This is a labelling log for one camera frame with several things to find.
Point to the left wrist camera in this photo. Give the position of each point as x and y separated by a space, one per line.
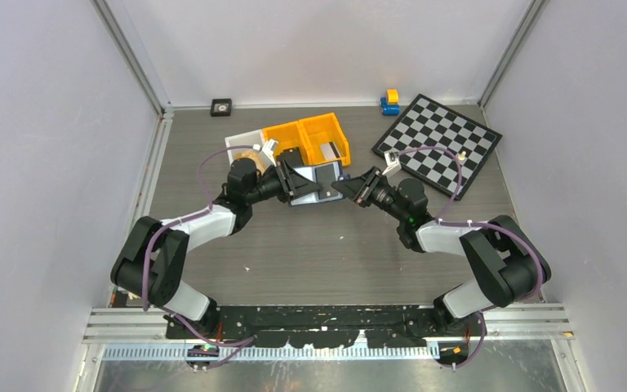
265 152

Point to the black white chessboard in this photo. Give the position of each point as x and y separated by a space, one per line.
446 133

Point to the orange plastic bin left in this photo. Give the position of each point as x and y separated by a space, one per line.
290 135

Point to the small black square device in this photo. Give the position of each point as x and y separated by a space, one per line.
221 107

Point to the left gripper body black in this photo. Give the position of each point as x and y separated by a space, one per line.
269 187

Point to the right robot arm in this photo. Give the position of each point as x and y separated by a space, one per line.
505 264

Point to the black object in bin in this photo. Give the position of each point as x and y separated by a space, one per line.
292 157

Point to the card in orange bin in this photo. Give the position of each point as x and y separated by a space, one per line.
330 152

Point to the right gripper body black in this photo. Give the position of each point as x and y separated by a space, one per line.
383 197

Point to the white plastic bin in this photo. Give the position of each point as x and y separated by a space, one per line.
243 141

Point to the orange plastic bin right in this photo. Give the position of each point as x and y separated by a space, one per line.
325 128

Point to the orange plastic bin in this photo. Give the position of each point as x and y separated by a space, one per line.
325 128
290 135

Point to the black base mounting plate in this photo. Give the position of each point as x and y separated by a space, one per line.
325 326

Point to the dark credit card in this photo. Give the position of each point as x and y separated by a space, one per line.
325 175

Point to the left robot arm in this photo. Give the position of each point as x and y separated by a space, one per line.
152 260

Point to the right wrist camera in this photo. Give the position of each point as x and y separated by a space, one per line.
392 163

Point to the tan items in white bin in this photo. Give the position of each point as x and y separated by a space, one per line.
254 157

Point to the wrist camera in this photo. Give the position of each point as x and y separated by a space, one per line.
392 163
265 152

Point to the blue leather card holder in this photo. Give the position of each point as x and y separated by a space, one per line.
308 172

